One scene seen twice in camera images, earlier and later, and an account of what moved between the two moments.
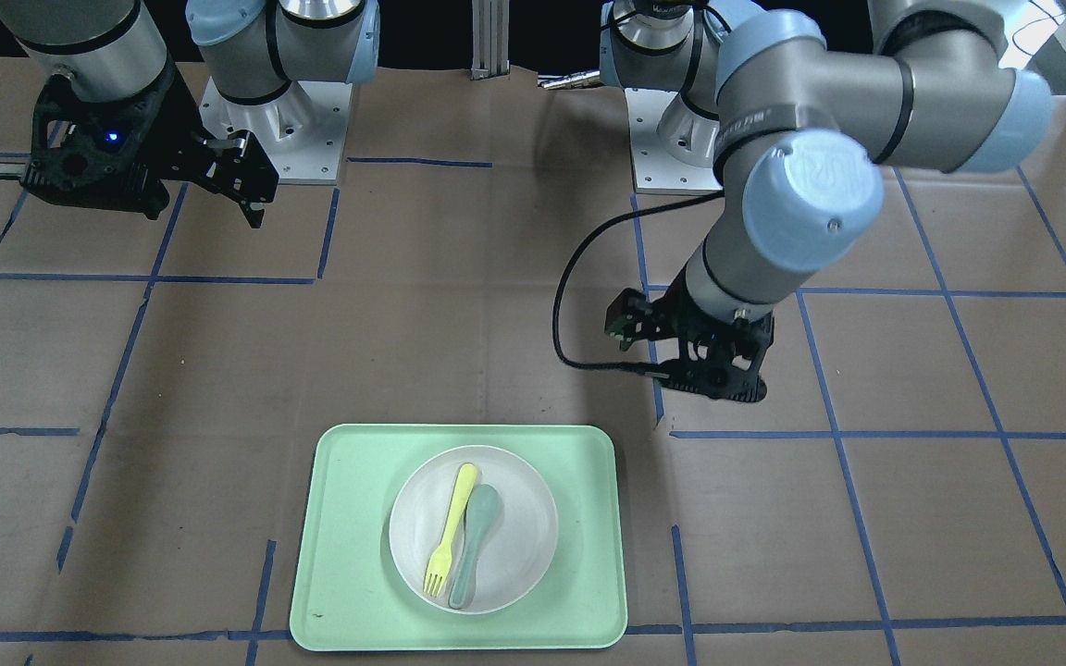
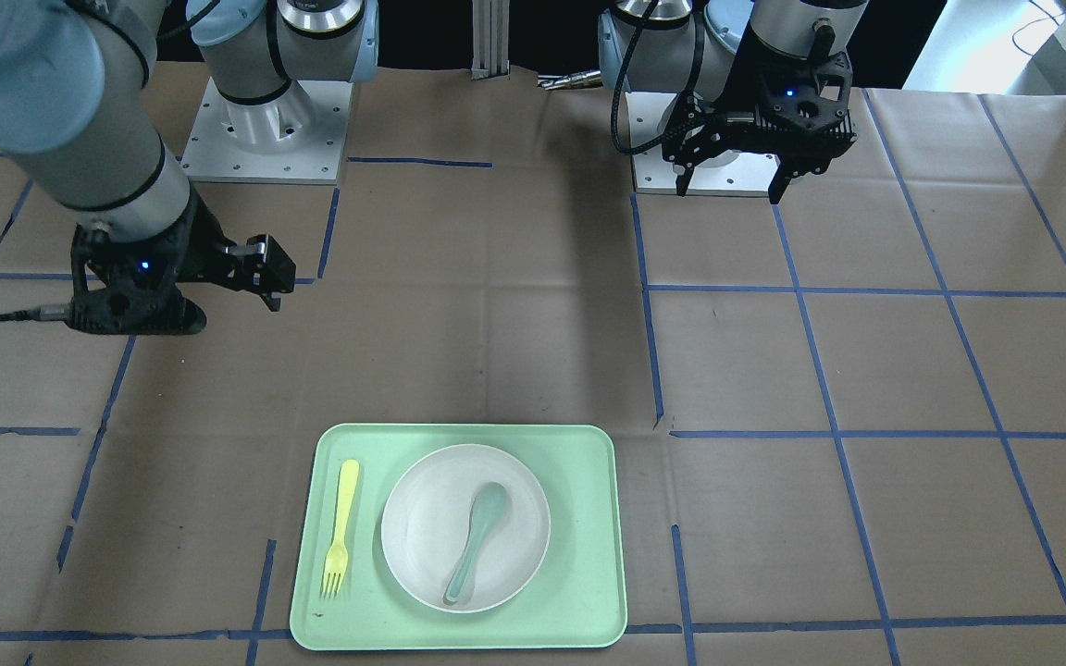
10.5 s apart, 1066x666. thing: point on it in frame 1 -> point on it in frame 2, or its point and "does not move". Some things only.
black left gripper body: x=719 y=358 -> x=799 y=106
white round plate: x=522 y=544 does not move
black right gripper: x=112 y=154 -> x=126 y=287
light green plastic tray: x=353 y=595 does not move
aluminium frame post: x=489 y=39 does not move
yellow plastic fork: x=436 y=571 -> x=337 y=559
